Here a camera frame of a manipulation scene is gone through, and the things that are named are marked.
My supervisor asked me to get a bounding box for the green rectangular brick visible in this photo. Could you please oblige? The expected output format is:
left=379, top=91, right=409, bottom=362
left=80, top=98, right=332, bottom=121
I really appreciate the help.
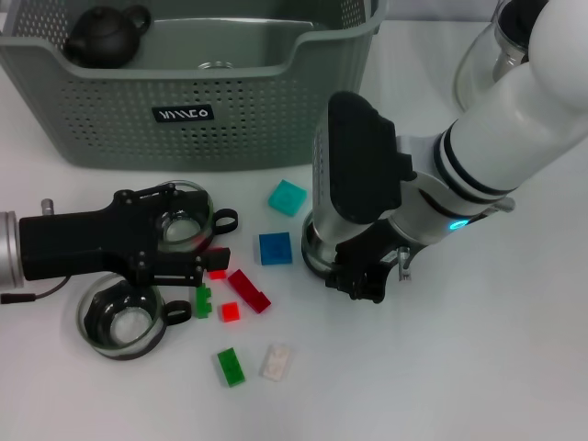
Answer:
left=215, top=347, right=247, bottom=389

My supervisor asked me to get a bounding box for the blue square brick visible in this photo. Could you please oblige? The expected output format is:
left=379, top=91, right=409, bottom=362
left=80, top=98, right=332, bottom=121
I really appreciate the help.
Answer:
left=254, top=232, right=294, bottom=266

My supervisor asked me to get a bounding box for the grey perforated storage bin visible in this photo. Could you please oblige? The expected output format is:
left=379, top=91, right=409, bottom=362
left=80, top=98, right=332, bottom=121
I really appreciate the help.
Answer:
left=0, top=0, right=390, bottom=172

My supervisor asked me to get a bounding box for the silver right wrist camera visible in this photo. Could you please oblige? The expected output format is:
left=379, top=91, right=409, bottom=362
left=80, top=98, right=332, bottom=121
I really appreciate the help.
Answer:
left=311, top=90, right=417, bottom=252

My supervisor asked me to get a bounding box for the teal square brick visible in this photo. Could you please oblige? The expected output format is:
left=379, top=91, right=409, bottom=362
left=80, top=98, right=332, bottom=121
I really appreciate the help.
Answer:
left=266, top=178, right=308, bottom=216

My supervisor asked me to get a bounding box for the white toy brick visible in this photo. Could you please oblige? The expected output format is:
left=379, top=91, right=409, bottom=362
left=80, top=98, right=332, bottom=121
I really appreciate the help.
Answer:
left=259, top=343, right=294, bottom=382

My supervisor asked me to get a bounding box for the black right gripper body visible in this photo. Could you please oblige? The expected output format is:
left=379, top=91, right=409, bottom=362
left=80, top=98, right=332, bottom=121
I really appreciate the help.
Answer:
left=336, top=221, right=401, bottom=273

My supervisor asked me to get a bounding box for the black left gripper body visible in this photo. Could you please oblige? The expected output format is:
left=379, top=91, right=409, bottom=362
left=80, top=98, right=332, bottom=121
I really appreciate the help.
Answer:
left=18, top=189, right=161, bottom=287

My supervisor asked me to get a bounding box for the left gripper grey cable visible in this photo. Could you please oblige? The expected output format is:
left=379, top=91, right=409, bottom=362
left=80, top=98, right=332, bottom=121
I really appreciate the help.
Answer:
left=0, top=275, right=70, bottom=305

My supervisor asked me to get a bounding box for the green notched brick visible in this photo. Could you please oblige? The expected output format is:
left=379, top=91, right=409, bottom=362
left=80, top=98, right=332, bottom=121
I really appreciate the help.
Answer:
left=194, top=282, right=213, bottom=320

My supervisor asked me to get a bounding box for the dark red long brick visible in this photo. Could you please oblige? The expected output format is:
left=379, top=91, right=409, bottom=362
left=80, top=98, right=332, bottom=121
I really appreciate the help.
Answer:
left=227, top=269, right=272, bottom=316

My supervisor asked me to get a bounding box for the dark clay teapot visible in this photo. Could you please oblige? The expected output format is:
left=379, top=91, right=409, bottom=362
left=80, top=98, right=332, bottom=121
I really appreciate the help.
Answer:
left=62, top=4, right=153, bottom=69

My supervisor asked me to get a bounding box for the glass pitcher black handle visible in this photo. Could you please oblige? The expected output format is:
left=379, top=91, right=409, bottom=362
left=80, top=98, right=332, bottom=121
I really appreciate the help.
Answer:
left=453, top=0, right=543, bottom=111

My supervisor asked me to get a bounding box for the right gripper silver connector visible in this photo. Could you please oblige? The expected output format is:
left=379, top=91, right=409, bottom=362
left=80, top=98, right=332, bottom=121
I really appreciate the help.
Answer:
left=395, top=245, right=414, bottom=282

